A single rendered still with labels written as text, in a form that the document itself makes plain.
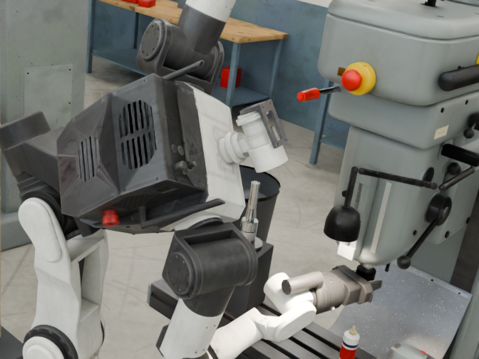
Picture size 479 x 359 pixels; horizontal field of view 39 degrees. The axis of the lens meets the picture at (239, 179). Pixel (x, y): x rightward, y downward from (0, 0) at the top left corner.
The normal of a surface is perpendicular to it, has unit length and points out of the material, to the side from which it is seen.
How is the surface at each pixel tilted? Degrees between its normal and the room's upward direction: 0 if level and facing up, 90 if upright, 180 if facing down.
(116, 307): 0
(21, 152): 90
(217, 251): 18
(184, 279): 86
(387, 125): 90
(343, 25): 90
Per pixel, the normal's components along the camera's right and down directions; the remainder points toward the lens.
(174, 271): -0.78, 0.08
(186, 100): 0.85, -0.27
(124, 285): 0.13, -0.92
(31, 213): -0.36, 0.32
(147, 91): -0.51, -0.16
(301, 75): -0.64, 0.22
